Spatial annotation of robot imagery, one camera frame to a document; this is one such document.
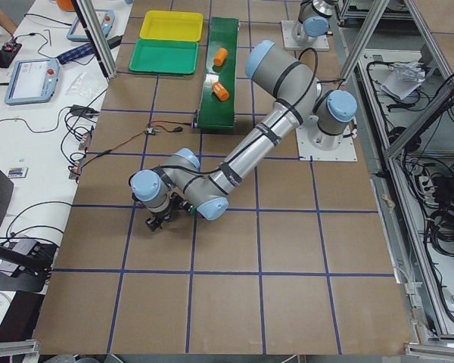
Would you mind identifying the near teach pendant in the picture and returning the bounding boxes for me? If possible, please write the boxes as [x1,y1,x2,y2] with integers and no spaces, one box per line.
[5,58,60,105]

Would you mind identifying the yellow plastic tray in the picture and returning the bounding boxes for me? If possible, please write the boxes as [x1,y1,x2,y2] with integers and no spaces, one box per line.
[139,10,204,42]

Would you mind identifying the aluminium frame post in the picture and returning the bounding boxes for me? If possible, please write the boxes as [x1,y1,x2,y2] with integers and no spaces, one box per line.
[72,0,117,79]

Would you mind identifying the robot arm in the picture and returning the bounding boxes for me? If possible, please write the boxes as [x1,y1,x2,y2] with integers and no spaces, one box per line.
[294,0,338,39]
[129,40,357,231]

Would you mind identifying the red black power cable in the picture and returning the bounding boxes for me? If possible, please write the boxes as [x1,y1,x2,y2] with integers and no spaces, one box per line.
[70,119,194,178]

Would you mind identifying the small control circuit board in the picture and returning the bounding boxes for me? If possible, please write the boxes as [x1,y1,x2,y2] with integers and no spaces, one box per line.
[145,128,160,135]

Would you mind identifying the green conveyor belt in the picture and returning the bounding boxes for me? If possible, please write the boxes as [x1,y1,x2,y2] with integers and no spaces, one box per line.
[193,17,239,131]

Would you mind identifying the green plastic tray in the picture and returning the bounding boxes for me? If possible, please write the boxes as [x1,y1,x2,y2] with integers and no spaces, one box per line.
[129,39,198,76]

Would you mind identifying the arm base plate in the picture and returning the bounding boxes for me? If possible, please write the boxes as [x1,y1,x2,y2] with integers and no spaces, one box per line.
[295,116,358,162]
[281,20,330,51]

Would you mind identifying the orange cylinder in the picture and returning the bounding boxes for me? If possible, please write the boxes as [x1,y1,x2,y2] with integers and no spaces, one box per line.
[211,81,230,101]
[213,48,229,67]

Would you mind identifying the teach pendant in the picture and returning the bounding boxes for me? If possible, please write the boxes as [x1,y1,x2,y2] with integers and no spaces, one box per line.
[66,8,116,42]
[5,58,60,105]

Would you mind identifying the blue plaid umbrella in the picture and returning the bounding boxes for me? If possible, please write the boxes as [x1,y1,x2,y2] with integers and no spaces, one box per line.
[57,43,94,64]

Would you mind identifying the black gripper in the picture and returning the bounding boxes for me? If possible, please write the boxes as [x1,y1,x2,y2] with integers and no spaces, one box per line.
[145,212,172,231]

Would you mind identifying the far teach pendant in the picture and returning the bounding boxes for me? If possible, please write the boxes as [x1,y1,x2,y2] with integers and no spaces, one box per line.
[66,8,116,42]

